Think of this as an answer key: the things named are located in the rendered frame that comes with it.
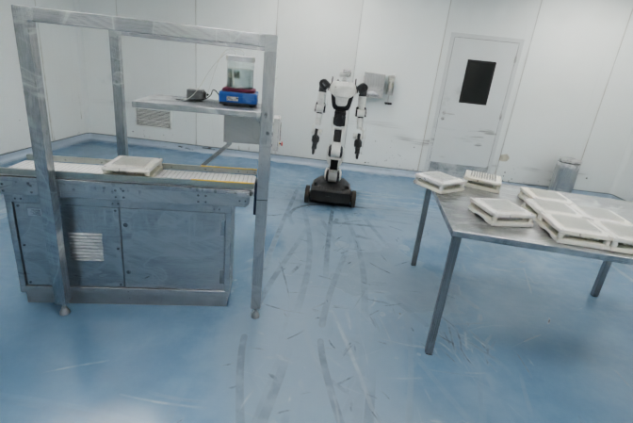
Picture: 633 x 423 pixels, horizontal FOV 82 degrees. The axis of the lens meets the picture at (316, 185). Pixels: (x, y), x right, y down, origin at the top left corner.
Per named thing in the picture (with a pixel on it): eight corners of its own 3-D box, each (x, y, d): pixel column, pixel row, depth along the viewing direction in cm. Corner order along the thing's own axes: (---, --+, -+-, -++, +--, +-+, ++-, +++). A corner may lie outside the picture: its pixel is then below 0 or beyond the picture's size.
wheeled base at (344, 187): (311, 185, 477) (314, 160, 466) (350, 189, 475) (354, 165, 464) (306, 202, 416) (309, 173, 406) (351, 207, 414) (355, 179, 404)
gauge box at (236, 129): (261, 140, 227) (263, 108, 221) (260, 144, 217) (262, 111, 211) (225, 138, 224) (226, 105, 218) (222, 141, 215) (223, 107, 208)
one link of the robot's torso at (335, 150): (327, 156, 422) (332, 117, 423) (342, 158, 421) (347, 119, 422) (327, 155, 407) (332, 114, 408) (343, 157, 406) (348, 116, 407)
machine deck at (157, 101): (263, 110, 221) (263, 104, 220) (260, 120, 186) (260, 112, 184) (155, 101, 213) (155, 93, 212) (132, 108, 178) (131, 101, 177)
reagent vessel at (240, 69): (254, 88, 210) (256, 54, 204) (252, 90, 196) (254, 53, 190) (227, 86, 208) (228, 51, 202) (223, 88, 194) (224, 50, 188)
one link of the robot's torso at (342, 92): (326, 106, 430) (330, 75, 419) (355, 109, 429) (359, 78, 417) (325, 109, 402) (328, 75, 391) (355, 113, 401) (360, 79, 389)
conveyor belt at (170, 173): (256, 183, 231) (256, 175, 229) (253, 197, 207) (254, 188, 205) (23, 168, 214) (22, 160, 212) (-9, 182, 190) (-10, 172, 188)
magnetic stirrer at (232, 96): (258, 104, 217) (259, 88, 214) (256, 108, 197) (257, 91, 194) (223, 101, 214) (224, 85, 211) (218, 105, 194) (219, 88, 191)
